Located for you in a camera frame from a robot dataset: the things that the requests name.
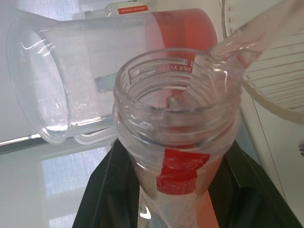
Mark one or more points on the square bottle orange label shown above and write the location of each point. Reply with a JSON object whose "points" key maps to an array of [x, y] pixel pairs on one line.
{"points": [[123, 9]]}

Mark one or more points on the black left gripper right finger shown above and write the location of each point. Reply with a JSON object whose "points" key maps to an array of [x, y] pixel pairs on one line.
{"points": [[249, 199]]}

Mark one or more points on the clear measuring glass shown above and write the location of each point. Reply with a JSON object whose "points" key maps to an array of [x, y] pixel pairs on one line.
{"points": [[78, 59]]}

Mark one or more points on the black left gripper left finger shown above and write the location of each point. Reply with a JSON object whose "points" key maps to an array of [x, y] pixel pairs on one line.
{"points": [[109, 197]]}

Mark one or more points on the clear juice bottle red label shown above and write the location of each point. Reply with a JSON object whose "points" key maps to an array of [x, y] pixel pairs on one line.
{"points": [[177, 133]]}

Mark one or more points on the black silver edge strip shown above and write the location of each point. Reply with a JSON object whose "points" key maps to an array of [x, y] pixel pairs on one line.
{"points": [[21, 142]]}

